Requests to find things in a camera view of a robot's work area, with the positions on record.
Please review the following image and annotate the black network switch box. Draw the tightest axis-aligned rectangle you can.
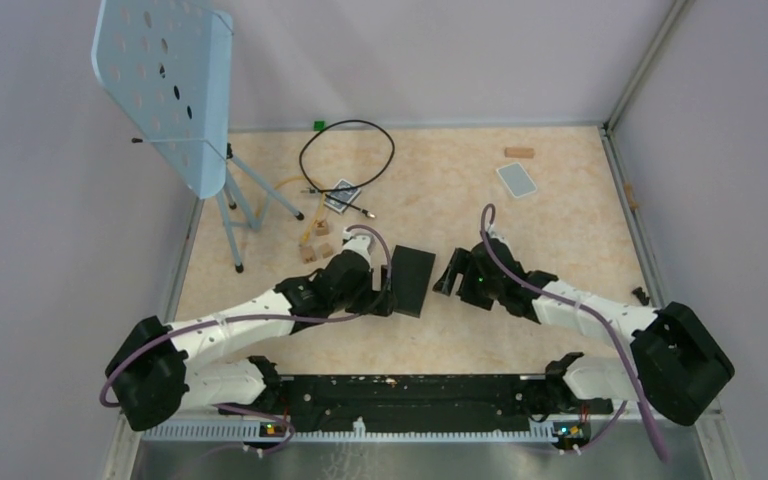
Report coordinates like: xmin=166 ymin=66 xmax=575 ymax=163
xmin=391 ymin=245 xmax=436 ymax=318

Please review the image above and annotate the black cable with plug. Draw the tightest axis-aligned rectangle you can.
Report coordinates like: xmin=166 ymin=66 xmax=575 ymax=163
xmin=298 ymin=119 xmax=397 ymax=220

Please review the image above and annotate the yellow ethernet cable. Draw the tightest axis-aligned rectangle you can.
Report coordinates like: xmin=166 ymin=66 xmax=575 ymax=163
xmin=258 ymin=177 xmax=327 ymax=245

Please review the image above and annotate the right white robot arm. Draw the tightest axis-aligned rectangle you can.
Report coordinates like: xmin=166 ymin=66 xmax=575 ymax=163
xmin=433 ymin=238 xmax=735 ymax=426

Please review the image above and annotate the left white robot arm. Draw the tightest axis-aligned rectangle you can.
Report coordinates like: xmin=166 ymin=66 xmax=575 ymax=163
xmin=100 ymin=250 xmax=392 ymax=431

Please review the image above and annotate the plain wooden cube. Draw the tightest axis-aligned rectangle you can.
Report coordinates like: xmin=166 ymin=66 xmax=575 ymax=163
xmin=317 ymin=243 xmax=334 ymax=259

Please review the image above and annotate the blue playing card deck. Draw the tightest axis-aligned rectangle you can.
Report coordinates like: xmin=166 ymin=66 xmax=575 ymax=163
xmin=324 ymin=179 xmax=361 ymax=215

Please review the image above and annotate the grey card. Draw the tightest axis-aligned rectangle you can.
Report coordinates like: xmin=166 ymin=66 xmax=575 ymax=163
xmin=496 ymin=162 xmax=538 ymax=198

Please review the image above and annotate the long wooden block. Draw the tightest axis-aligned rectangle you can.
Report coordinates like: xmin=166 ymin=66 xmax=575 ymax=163
xmin=504 ymin=147 xmax=536 ymax=159

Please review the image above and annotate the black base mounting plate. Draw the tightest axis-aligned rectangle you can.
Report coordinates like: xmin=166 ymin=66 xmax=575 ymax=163
xmin=250 ymin=374 xmax=614 ymax=433

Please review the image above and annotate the small black clip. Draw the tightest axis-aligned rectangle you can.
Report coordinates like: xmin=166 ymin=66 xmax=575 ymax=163
xmin=631 ymin=286 xmax=651 ymax=306

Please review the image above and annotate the light blue music stand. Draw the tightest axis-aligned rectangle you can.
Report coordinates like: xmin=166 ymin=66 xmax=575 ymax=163
xmin=91 ymin=0 xmax=305 ymax=272

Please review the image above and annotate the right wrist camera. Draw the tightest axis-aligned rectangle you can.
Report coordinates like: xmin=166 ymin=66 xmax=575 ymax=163
xmin=485 ymin=225 xmax=509 ymax=245

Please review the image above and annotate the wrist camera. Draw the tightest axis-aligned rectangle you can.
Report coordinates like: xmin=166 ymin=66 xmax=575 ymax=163
xmin=342 ymin=233 xmax=375 ymax=263
xmin=485 ymin=225 xmax=509 ymax=245

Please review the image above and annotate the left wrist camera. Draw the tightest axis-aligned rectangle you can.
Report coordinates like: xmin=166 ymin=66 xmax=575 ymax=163
xmin=342 ymin=233 xmax=375 ymax=263

